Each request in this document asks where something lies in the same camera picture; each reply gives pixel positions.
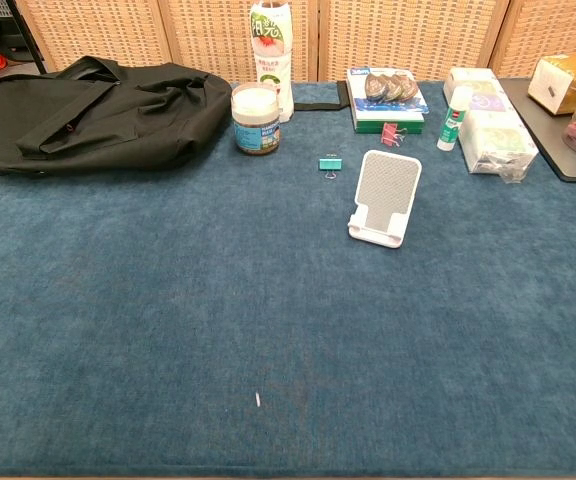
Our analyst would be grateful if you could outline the correction tape blister pack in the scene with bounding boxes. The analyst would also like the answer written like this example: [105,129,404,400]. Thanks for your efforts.
[346,67,429,124]

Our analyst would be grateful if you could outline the pink binder clip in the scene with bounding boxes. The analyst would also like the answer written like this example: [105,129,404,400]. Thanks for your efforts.
[380,122,408,148]

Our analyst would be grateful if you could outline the black tray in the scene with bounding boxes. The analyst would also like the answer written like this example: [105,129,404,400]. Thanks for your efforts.
[497,77,576,184]

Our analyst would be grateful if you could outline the drink bottle with orange cap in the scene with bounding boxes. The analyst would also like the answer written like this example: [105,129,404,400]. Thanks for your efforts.
[250,0,295,125]

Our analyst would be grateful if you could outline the green flat box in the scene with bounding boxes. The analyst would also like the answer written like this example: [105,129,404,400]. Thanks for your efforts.
[355,112,427,135]

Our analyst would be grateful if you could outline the white phone stand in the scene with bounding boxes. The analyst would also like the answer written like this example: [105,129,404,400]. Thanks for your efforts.
[346,148,423,250]

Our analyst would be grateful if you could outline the black fabric bag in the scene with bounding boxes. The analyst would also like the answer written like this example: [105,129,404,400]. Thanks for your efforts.
[0,55,349,177]

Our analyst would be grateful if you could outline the wrapped tissue packet bundle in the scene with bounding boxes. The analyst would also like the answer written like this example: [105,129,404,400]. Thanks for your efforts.
[442,67,540,184]

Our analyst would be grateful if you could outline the white green glue stick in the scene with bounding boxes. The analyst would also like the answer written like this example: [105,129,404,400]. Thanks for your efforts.
[436,85,474,152]

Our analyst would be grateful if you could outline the gold tissue box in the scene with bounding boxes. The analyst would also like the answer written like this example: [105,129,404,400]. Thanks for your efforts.
[527,52,576,116]

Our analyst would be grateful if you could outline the blue table mat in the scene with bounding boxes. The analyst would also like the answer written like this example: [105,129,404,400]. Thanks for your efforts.
[0,79,576,479]

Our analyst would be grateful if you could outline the wicker folding screen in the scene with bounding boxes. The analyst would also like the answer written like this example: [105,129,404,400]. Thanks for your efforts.
[15,0,576,84]

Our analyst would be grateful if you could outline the jar with white lid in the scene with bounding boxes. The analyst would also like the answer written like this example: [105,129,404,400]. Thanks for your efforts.
[230,83,282,156]

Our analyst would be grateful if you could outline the teal binder clip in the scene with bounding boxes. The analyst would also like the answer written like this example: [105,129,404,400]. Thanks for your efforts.
[318,155,343,180]

